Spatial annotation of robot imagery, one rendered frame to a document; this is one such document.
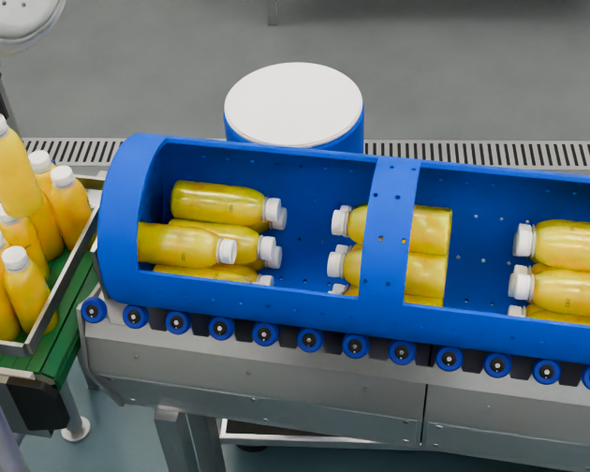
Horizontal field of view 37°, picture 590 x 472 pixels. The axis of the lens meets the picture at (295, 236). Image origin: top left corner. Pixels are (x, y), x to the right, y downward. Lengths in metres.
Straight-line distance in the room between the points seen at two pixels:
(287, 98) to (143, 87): 1.94
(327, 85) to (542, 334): 0.76
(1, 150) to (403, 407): 0.76
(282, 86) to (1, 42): 1.25
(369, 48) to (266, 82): 2.00
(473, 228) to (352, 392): 0.34
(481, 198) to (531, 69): 2.27
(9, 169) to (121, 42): 2.60
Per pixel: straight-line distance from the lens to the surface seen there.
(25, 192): 1.45
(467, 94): 3.56
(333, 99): 1.77
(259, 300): 1.32
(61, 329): 1.61
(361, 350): 1.42
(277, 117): 1.73
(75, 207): 1.64
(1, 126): 1.39
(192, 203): 1.45
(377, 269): 1.25
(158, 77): 3.72
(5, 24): 0.60
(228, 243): 1.38
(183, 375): 1.55
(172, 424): 1.78
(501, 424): 1.50
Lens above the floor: 2.10
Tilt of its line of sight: 46 degrees down
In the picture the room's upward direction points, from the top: 4 degrees counter-clockwise
